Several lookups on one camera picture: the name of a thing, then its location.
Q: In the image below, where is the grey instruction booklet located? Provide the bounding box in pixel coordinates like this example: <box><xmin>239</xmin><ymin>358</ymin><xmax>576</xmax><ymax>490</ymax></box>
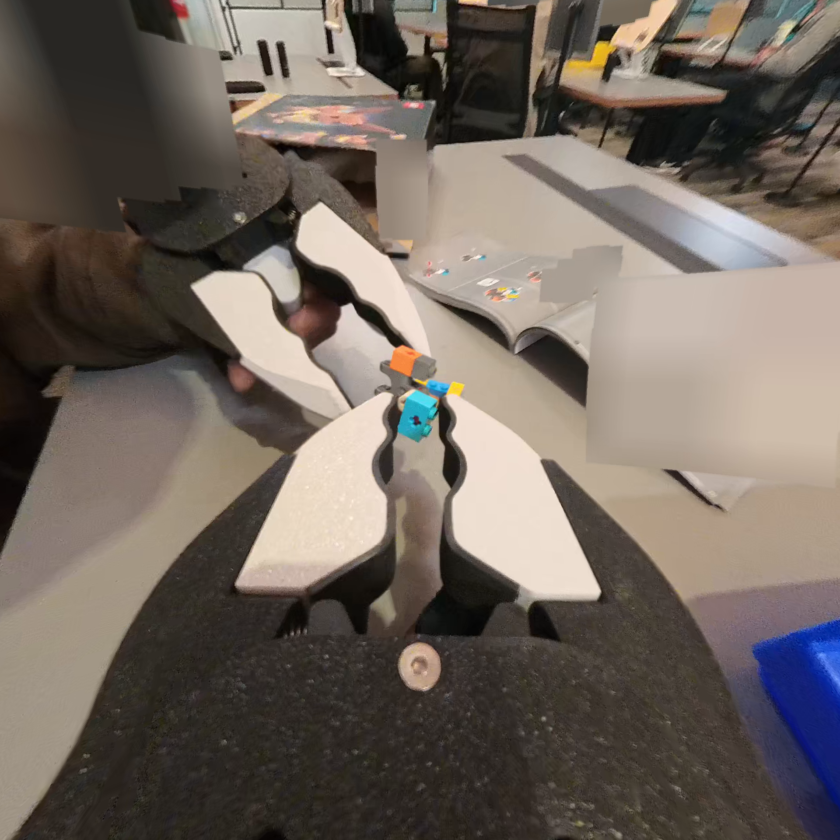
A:
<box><xmin>406</xmin><ymin>241</ymin><xmax>756</xmax><ymax>514</ymax></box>

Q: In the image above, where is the teal grey orange brick assembly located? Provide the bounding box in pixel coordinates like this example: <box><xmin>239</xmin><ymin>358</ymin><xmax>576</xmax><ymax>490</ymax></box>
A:
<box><xmin>375</xmin><ymin>346</ymin><xmax>441</xmax><ymax>445</ymax></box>

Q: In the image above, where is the brown-edged office desk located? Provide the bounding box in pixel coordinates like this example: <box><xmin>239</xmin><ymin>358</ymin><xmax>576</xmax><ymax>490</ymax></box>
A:
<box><xmin>558</xmin><ymin>66</ymin><xmax>728</xmax><ymax>148</ymax></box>

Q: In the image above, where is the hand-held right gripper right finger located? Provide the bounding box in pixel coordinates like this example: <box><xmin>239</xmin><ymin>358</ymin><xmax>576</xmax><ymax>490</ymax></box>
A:
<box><xmin>440</xmin><ymin>394</ymin><xmax>602</xmax><ymax>605</ymax></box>

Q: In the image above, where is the dark grey desk cable cover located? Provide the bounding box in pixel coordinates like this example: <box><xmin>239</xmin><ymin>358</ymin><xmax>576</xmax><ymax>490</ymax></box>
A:
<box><xmin>504</xmin><ymin>154</ymin><xmax>788</xmax><ymax>274</ymax></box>

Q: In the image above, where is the person's left forearm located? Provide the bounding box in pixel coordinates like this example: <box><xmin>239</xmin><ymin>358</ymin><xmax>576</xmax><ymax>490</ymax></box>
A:
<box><xmin>0</xmin><ymin>220</ymin><xmax>198</xmax><ymax>375</ymax></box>

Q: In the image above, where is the blue plastic bin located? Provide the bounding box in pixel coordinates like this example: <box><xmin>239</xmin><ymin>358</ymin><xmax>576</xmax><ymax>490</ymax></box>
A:
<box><xmin>752</xmin><ymin>620</ymin><xmax>840</xmax><ymax>809</ymax></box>

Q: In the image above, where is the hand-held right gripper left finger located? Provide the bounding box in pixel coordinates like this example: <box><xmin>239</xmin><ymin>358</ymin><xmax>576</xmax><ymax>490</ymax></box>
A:
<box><xmin>234</xmin><ymin>392</ymin><xmax>396</xmax><ymax>598</ymax></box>

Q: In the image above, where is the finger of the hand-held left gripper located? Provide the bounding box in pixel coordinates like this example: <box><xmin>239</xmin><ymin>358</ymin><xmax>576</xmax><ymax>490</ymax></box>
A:
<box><xmin>190</xmin><ymin>269</ymin><xmax>353</xmax><ymax>422</ymax></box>
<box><xmin>292</xmin><ymin>202</ymin><xmax>432</xmax><ymax>361</ymax></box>

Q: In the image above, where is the grey office desk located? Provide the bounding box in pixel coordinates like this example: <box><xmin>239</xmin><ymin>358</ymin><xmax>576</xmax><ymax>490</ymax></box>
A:
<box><xmin>222</xmin><ymin>52</ymin><xmax>401</xmax><ymax>106</ymax></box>

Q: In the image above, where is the yellow bin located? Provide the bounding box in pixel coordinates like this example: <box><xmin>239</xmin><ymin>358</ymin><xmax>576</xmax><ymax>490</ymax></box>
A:
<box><xmin>567</xmin><ymin>41</ymin><xmax>618</xmax><ymax>72</ymax></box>

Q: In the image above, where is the black mesh office chair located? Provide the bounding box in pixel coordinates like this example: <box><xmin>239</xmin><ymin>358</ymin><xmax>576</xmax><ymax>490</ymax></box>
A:
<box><xmin>445</xmin><ymin>2</ymin><xmax>538</xmax><ymax>144</ymax></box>

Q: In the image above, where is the dark printed toy box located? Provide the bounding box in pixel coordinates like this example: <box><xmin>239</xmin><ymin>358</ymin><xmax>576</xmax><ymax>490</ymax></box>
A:
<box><xmin>231</xmin><ymin>93</ymin><xmax>438</xmax><ymax>188</ymax></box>

